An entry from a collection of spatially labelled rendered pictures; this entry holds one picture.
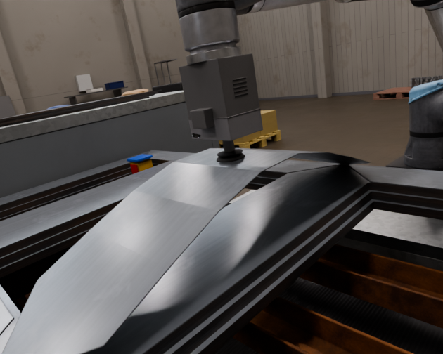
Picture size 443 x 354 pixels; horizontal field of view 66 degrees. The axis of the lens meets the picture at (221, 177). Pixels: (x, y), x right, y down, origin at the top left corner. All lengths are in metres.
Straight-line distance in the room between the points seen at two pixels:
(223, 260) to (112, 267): 0.15
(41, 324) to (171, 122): 1.12
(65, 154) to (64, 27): 9.56
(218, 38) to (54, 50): 10.13
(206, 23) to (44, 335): 0.38
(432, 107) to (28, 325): 1.00
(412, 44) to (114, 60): 7.75
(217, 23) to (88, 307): 0.35
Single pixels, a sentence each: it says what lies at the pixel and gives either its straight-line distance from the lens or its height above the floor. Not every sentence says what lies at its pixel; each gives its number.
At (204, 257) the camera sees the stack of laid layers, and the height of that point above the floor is 0.86.
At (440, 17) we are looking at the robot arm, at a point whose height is 1.13.
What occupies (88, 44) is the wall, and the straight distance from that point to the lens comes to 10.81.
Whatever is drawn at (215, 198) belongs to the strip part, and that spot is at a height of 0.96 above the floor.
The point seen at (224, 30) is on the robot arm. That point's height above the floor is 1.15.
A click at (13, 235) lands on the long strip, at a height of 0.86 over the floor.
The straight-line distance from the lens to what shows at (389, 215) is 0.98.
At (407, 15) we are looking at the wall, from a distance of 9.22.
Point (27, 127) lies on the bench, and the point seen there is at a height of 1.04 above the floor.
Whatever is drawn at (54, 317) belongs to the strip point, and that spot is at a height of 0.89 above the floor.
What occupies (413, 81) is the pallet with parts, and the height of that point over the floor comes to 0.26.
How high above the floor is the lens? 1.10
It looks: 17 degrees down
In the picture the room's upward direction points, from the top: 10 degrees counter-clockwise
